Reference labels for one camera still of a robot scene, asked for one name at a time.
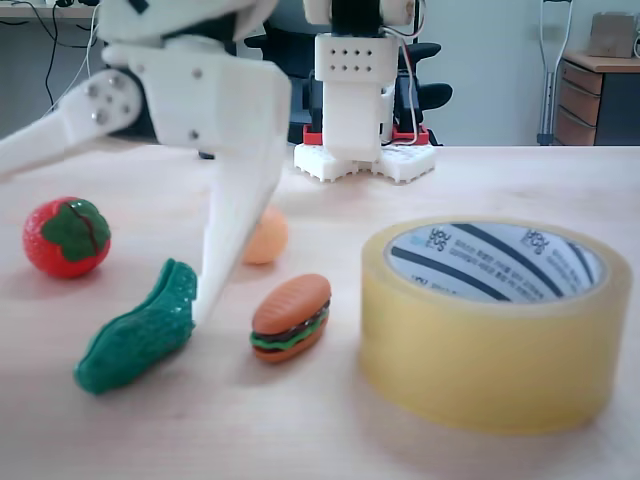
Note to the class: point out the green toy cucumber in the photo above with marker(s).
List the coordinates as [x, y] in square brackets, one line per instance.
[140, 335]

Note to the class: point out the beige toy egg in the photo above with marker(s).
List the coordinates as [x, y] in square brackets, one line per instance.
[270, 240]

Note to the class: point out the red table clamp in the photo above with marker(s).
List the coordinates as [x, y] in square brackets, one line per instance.
[410, 136]
[312, 136]

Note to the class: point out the white background desk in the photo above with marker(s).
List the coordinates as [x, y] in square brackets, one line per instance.
[40, 13]

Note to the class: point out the toy hamburger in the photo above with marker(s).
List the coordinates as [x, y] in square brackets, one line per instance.
[292, 315]

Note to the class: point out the red toy strawberry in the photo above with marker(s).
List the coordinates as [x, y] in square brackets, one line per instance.
[65, 240]

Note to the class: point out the black office chair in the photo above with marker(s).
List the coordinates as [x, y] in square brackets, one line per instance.
[435, 95]

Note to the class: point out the yellow packing tape roll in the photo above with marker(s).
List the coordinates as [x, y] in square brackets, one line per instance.
[480, 365]

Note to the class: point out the grey metal crutch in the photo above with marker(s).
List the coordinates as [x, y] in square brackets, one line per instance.
[549, 100]

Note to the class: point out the wooden drawer cabinet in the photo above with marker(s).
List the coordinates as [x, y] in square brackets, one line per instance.
[575, 100]

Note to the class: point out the brown cardboard box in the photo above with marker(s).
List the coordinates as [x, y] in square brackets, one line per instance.
[610, 35]

